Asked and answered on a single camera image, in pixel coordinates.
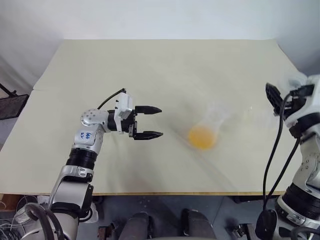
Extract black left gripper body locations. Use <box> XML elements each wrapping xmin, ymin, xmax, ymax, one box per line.
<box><xmin>121</xmin><ymin>111</ymin><xmax>139</xmax><ymax>141</ymax></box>

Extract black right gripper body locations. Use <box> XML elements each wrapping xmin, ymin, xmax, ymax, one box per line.
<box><xmin>273</xmin><ymin>96</ymin><xmax>310</xmax><ymax>116</ymax></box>

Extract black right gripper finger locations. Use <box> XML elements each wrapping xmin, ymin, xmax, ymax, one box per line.
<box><xmin>265</xmin><ymin>83</ymin><xmax>285</xmax><ymax>113</ymax></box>

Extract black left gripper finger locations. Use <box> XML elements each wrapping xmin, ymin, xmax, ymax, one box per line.
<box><xmin>134</xmin><ymin>105</ymin><xmax>163</xmax><ymax>116</ymax></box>
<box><xmin>133</xmin><ymin>130</ymin><xmax>164</xmax><ymax>141</ymax></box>

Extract flask with orange liquid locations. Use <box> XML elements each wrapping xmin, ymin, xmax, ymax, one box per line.
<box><xmin>187</xmin><ymin>101</ymin><xmax>227</xmax><ymax>151</ymax></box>

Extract crumpled white plastic bag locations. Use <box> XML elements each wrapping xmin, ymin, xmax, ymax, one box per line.
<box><xmin>86</xmin><ymin>201</ymin><xmax>99</xmax><ymax>225</ymax></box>

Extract black mesh rack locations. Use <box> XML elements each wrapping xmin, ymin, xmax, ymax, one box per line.
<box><xmin>0</xmin><ymin>82</ymin><xmax>29</xmax><ymax>121</ymax></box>

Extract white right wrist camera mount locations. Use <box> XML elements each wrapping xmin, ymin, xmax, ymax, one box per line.
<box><xmin>284</xmin><ymin>74</ymin><xmax>320</xmax><ymax>127</ymax></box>

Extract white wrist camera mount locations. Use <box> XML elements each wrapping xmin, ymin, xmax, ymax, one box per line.
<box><xmin>284</xmin><ymin>74</ymin><xmax>320</xmax><ymax>127</ymax></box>
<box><xmin>113</xmin><ymin>92</ymin><xmax>134</xmax><ymax>136</ymax></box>

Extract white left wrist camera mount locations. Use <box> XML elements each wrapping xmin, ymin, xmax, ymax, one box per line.
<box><xmin>113</xmin><ymin>92</ymin><xmax>134</xmax><ymax>136</ymax></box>

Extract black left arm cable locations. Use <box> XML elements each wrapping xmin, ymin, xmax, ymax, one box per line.
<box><xmin>96</xmin><ymin>87</ymin><xmax>127</xmax><ymax>110</ymax></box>

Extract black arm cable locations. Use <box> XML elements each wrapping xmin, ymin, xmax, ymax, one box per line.
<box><xmin>96</xmin><ymin>87</ymin><xmax>127</xmax><ymax>110</ymax></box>
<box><xmin>262</xmin><ymin>84</ymin><xmax>315</xmax><ymax>216</ymax></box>

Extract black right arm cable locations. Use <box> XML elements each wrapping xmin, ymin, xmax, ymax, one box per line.
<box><xmin>262</xmin><ymin>84</ymin><xmax>315</xmax><ymax>216</ymax></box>

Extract thick black hose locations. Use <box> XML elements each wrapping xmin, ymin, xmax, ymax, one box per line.
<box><xmin>24</xmin><ymin>202</ymin><xmax>65</xmax><ymax>240</ymax></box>

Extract tangled white wires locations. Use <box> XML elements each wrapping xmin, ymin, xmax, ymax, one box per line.
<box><xmin>0</xmin><ymin>193</ymin><xmax>51</xmax><ymax>240</ymax></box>

